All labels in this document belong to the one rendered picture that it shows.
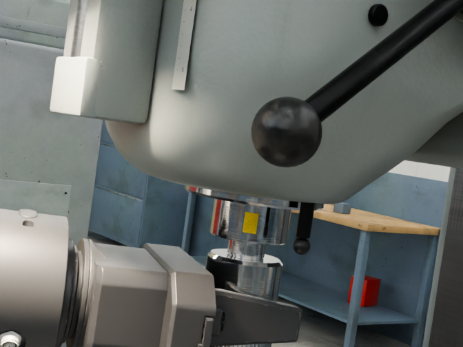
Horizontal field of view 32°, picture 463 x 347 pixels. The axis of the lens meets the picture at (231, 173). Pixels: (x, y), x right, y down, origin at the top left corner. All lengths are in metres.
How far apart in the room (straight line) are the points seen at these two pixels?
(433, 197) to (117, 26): 5.51
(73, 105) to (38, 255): 0.08
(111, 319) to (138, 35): 0.15
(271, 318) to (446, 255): 0.41
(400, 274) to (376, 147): 5.63
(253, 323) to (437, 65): 0.18
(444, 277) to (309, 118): 0.55
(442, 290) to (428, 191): 5.06
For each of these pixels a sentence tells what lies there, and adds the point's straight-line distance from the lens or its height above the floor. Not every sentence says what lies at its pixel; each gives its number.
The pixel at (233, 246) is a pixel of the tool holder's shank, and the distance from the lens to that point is 0.49.
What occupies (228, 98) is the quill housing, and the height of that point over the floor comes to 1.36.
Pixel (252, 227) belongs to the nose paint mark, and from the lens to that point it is 0.47.
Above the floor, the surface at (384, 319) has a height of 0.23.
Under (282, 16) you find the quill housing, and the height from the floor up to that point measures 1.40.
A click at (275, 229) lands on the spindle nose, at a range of 0.47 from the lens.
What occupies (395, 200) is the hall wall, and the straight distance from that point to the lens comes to 6.12.
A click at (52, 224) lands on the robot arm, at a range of 0.45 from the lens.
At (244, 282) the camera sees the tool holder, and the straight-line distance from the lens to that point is 0.47.
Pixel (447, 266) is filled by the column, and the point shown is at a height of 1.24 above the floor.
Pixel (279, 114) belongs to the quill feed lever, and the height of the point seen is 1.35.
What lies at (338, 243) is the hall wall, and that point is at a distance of 6.53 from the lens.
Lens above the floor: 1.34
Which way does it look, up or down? 3 degrees down
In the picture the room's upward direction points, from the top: 8 degrees clockwise
